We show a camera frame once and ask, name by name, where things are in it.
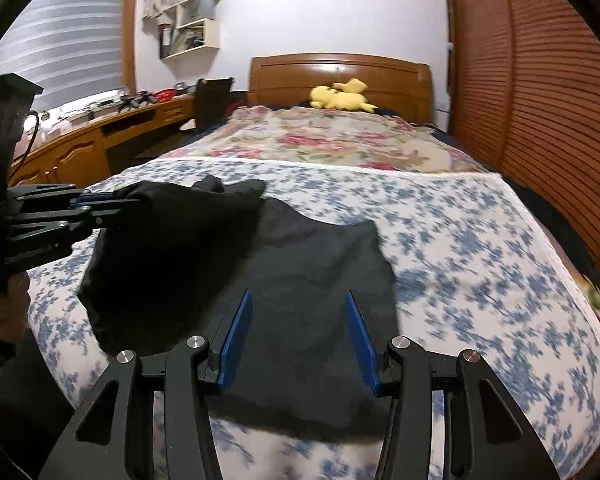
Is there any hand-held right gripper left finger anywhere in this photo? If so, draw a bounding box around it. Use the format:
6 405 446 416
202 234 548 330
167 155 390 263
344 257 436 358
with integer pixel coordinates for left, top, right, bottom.
37 289 253 480

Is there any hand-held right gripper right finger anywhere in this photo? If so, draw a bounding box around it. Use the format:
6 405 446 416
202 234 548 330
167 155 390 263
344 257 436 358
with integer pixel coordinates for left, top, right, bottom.
345 291 561 480

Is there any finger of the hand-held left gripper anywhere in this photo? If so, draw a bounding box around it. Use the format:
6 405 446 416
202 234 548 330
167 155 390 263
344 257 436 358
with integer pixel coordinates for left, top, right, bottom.
5 212 126 271
10 185 141 226

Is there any black jacket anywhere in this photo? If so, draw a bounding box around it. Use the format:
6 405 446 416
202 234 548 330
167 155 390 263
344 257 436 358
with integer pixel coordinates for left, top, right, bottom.
77 174 398 443

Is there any person's left hand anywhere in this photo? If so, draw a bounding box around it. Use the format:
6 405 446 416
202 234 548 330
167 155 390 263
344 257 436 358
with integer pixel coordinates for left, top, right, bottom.
0 275 31 343

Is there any wooden desk with cabinets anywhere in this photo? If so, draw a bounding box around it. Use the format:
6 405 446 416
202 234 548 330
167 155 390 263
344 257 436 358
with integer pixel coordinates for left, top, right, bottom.
10 95 198 188

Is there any blue floral bed sheet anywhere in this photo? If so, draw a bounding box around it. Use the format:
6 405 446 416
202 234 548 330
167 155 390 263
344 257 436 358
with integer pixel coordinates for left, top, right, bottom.
27 157 600 480

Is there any grey striped window blind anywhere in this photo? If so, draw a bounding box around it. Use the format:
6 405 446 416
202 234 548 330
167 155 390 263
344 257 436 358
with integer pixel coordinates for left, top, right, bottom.
0 0 128 111

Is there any dark chair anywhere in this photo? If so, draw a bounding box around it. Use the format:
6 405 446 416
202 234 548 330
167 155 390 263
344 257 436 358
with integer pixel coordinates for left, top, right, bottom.
194 77 233 131

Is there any person's dark clothing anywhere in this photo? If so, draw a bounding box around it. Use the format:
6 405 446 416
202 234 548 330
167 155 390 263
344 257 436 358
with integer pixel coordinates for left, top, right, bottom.
0 330 76 480

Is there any pink floral blanket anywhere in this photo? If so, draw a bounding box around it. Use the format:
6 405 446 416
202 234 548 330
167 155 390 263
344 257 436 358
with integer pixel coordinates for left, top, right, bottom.
170 105 501 175

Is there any dark bed cover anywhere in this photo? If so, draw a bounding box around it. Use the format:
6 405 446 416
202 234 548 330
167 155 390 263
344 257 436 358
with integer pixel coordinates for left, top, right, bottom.
505 177 600 281

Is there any wooden bed headboard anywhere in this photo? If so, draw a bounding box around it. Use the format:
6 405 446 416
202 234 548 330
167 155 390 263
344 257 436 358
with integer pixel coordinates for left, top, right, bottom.
249 52 433 126

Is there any yellow plush toy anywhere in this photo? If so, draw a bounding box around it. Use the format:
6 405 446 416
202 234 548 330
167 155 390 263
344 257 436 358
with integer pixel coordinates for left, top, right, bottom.
308 78 378 112

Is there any wooden louvered wardrobe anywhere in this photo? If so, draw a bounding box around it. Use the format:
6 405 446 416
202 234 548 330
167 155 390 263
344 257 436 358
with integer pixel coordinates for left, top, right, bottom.
445 0 600 271

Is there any black cable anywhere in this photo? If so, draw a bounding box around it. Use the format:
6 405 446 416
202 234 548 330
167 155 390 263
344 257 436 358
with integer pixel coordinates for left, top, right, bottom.
10 110 42 176

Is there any wooden window frame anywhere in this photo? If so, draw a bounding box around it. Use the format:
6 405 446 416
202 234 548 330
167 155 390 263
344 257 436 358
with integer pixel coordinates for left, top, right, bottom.
120 0 143 93

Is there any white wall shelf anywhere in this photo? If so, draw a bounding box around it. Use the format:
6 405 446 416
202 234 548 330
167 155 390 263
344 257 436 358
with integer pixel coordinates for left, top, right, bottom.
159 0 222 60

